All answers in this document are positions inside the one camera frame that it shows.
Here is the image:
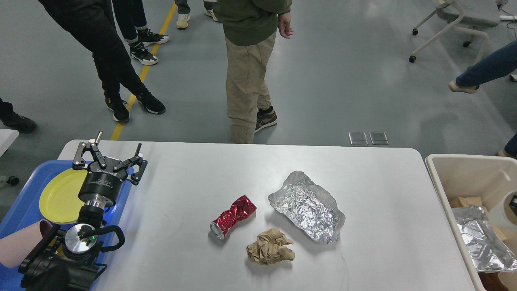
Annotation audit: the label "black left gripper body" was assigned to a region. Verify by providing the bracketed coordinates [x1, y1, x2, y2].
[78, 171, 123, 207]

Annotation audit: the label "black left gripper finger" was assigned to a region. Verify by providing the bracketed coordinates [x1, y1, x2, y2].
[72, 131, 107, 170]
[112, 143, 148, 186]

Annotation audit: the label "yellow plastic plate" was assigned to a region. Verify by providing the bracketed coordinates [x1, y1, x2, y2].
[39, 169, 87, 224]

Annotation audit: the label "pink mug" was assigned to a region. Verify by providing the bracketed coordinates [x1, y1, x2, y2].
[0, 219, 53, 268]

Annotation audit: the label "crushed red can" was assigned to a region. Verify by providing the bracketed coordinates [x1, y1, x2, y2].
[210, 195, 257, 240]

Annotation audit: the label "brown paper ball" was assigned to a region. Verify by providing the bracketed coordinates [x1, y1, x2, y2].
[247, 228, 296, 266]

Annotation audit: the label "foil tray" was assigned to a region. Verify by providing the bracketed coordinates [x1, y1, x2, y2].
[268, 171, 345, 244]
[452, 206, 517, 273]

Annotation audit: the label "large brown paper bag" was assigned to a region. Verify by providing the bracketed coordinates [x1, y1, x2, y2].
[478, 272, 509, 291]

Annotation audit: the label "white paper cup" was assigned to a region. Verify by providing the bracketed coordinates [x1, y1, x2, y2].
[489, 191, 517, 241]

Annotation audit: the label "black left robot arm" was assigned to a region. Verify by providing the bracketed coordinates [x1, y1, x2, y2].
[18, 131, 147, 291]

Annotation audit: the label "blue plastic tray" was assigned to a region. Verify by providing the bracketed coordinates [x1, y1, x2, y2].
[0, 160, 133, 291]

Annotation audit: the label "white side table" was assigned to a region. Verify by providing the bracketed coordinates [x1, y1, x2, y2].
[0, 129, 19, 156]

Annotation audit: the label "person dark shoes far left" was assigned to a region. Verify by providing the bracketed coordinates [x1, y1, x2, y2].
[0, 99, 37, 134]

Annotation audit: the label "person black trousers black shoes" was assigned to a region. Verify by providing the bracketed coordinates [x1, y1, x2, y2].
[41, 0, 166, 123]

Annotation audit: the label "person dark trousers black sneakers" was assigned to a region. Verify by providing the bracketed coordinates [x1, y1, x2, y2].
[112, 0, 170, 65]

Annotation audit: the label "person grey trousers white sneakers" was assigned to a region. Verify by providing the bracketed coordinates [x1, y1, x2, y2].
[174, 0, 221, 30]

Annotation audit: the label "person green sweater khaki trousers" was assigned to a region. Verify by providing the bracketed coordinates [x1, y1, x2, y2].
[214, 0, 293, 144]

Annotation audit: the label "beige plastic bin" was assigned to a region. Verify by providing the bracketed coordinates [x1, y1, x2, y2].
[425, 154, 517, 291]

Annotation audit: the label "grey office chair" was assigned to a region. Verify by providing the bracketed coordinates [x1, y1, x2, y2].
[409, 0, 500, 64]

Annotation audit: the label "person blue jeans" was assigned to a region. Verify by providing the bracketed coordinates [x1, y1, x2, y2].
[448, 40, 517, 159]

